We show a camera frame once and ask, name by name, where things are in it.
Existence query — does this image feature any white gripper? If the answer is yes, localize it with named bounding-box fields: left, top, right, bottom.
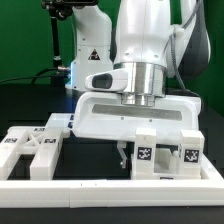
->
left=72, top=69, right=201, bottom=169

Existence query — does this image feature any white chair seat part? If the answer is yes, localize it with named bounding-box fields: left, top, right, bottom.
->
left=130, top=148, right=203, bottom=181

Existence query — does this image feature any white chair backrest part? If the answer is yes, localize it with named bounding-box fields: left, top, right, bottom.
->
left=0, top=126, right=70, bottom=180

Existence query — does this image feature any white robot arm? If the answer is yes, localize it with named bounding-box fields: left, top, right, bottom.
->
left=72, top=0, right=210, bottom=170

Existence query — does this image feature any white U-shaped obstacle fence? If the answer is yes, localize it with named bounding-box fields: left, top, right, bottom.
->
left=0, top=159, right=224, bottom=208

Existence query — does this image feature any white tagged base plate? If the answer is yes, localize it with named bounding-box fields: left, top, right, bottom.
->
left=46, top=113, right=74, bottom=129

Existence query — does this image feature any black cable on table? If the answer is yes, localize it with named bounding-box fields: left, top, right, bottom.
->
left=0, top=66, right=72, bottom=86

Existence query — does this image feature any grey braided cable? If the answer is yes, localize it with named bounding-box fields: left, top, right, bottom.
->
left=165, top=0, right=204, bottom=98

